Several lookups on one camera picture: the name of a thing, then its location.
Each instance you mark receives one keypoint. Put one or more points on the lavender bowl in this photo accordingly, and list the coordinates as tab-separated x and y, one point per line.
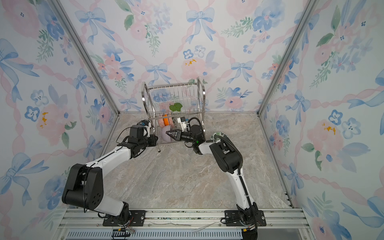
165	137

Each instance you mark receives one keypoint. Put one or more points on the green leaf pattern bowl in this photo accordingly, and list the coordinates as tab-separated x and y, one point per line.
216	135

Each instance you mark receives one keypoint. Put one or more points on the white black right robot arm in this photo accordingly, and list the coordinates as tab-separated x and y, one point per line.
229	160

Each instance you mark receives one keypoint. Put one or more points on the aluminium corner post left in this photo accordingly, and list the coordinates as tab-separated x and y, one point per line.
68	26

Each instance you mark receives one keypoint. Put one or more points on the aluminium corner post right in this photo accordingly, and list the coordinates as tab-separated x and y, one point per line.
297	34

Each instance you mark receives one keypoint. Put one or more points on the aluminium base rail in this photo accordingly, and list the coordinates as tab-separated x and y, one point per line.
185	224

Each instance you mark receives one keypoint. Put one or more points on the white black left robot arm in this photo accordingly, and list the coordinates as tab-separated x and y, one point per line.
85	186

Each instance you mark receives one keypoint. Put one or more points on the steel wire dish rack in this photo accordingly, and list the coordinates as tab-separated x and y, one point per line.
156	101

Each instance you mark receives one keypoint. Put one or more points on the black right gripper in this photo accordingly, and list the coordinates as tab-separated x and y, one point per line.
179	135

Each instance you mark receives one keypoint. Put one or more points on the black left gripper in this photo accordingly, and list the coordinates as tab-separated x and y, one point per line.
153	141

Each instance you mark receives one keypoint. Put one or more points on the orange bowl white inside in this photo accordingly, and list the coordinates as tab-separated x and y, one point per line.
166	120

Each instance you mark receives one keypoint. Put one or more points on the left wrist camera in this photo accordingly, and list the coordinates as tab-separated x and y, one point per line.
146	123

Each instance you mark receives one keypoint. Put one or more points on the aluminium corner post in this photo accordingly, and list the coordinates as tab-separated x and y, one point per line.
68	26
297	34

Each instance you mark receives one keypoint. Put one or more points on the green leaf rack ornament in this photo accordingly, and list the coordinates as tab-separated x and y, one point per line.
176	107

